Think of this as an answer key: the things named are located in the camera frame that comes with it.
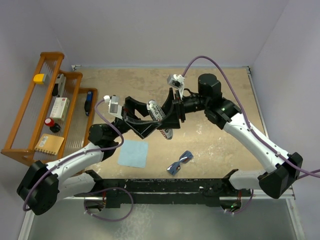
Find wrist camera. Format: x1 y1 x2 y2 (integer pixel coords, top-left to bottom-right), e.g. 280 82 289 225
167 74 185 99
103 95 123 120

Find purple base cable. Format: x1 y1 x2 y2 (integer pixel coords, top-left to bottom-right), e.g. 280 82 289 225
223 188 255 217
83 186 135 222

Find blue black utility knife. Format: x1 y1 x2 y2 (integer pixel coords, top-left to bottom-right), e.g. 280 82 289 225
84 91 94 117

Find wooden tiered shelf rack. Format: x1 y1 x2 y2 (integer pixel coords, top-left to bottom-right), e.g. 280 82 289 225
0 51 98 166

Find white red box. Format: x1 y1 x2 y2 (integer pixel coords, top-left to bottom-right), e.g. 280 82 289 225
49 97 70 122

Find grey black stapler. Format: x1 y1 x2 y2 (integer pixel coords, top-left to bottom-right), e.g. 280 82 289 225
51 73 66 98

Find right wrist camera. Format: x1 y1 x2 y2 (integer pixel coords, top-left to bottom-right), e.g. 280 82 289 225
167 74 185 99

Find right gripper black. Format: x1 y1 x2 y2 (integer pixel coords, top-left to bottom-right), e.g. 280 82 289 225
155 87 209 129

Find blue sunglasses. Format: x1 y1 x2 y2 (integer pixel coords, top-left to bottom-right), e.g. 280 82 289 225
166 150 194 176

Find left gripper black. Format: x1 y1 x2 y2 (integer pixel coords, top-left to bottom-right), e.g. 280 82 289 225
109 97 162 141

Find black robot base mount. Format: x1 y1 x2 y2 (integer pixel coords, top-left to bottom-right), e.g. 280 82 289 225
76 170 251 209

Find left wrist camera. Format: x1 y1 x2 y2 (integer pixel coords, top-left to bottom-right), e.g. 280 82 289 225
103 95 123 120

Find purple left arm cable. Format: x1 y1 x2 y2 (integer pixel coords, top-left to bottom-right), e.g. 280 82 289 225
22 98 125 212

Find yellow grey eraser block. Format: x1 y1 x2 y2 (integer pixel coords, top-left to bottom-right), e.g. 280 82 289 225
33 73 50 85

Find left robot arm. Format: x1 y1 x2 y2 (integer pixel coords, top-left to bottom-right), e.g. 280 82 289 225
17 112 139 215

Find blue cleaning cloth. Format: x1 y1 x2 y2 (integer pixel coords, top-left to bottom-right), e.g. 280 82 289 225
117 140 149 168

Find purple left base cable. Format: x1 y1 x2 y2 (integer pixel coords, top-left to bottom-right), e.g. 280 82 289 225
83 186 135 222

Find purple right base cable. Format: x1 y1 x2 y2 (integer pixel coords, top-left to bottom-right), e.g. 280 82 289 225
223 188 255 217

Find white printed glasses case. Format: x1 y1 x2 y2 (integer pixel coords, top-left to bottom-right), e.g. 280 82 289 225
146 99 173 140

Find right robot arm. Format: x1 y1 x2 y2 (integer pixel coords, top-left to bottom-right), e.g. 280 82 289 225
160 73 303 199

